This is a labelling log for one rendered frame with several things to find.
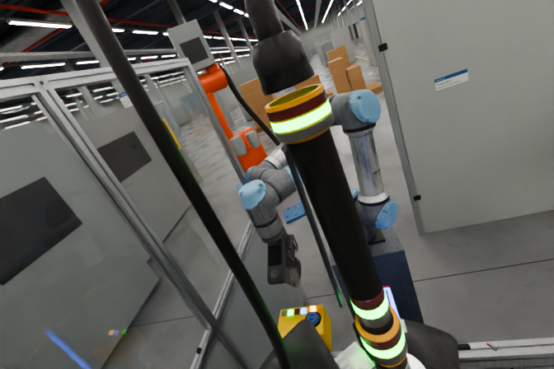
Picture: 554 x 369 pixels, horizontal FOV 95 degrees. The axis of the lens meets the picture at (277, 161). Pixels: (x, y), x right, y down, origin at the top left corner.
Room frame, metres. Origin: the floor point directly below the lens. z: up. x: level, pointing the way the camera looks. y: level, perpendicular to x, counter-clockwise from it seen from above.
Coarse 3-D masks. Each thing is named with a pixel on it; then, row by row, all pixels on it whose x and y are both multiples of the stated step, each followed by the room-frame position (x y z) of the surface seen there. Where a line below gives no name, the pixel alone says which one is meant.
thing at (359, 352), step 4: (356, 352) 0.17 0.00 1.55; (360, 352) 0.17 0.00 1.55; (364, 352) 0.17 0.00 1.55; (352, 356) 0.17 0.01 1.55; (356, 356) 0.17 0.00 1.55; (360, 356) 0.17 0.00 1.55; (364, 356) 0.17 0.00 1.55; (352, 360) 0.17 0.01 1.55; (356, 360) 0.17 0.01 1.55; (360, 360) 0.17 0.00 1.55; (364, 360) 0.16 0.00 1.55; (352, 364) 0.16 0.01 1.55; (356, 364) 0.16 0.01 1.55; (360, 364) 0.16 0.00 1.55; (352, 368) 0.16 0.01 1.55; (356, 368) 0.16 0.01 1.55
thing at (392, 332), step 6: (390, 306) 0.18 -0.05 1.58; (396, 312) 0.18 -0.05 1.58; (396, 318) 0.17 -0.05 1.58; (396, 324) 0.17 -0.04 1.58; (360, 330) 0.17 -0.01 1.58; (390, 330) 0.16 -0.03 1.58; (396, 330) 0.16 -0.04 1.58; (366, 336) 0.17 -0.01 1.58; (372, 336) 0.16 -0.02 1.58; (378, 336) 0.16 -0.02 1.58; (384, 336) 0.16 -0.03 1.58; (390, 336) 0.16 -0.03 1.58; (378, 342) 0.16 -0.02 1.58; (390, 348) 0.16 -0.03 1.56; (402, 348) 0.16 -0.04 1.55; (402, 360) 0.16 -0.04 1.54; (384, 366) 0.16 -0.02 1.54; (390, 366) 0.16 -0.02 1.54
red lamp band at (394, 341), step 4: (400, 324) 0.17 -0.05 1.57; (400, 328) 0.17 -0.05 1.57; (400, 332) 0.16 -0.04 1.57; (360, 336) 0.18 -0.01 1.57; (396, 336) 0.16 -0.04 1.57; (400, 336) 0.16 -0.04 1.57; (364, 340) 0.17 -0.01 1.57; (368, 340) 0.16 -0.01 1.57; (388, 340) 0.16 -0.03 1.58; (392, 340) 0.16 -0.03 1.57; (396, 340) 0.16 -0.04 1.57; (368, 344) 0.17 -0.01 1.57; (372, 344) 0.16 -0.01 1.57; (376, 344) 0.16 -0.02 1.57; (380, 344) 0.16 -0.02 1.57; (384, 344) 0.16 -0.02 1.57; (388, 344) 0.16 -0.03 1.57; (392, 344) 0.16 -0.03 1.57; (396, 344) 0.16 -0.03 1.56; (376, 348) 0.16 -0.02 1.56; (380, 348) 0.16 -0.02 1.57; (384, 348) 0.16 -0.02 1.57; (388, 348) 0.16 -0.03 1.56
